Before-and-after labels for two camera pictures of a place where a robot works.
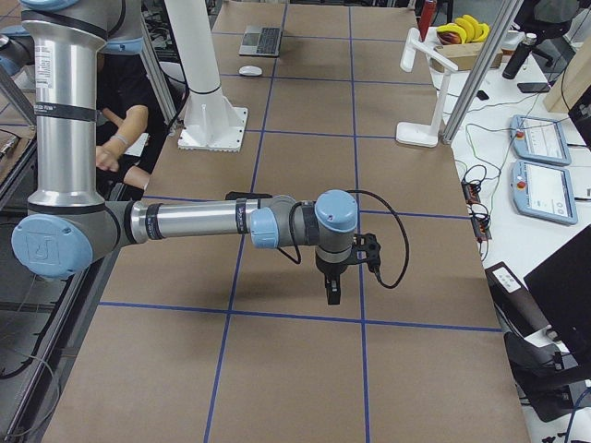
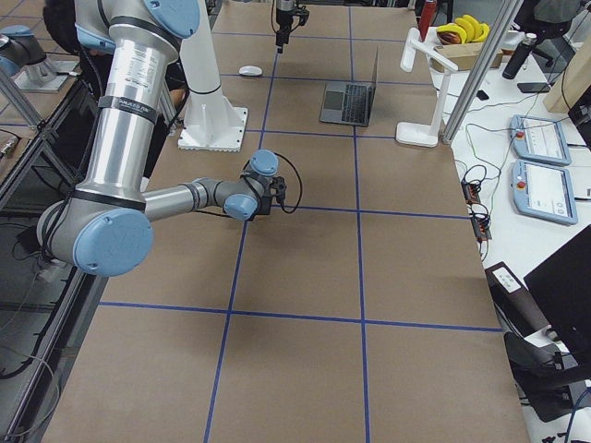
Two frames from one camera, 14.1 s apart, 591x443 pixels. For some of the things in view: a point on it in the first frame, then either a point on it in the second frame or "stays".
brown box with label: x=514 y=303 stays
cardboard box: x=464 y=56 stays
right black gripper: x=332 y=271 -> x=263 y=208
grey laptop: x=261 y=41 -> x=349 y=103
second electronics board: x=481 y=228 stays
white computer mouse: x=250 y=70 stays
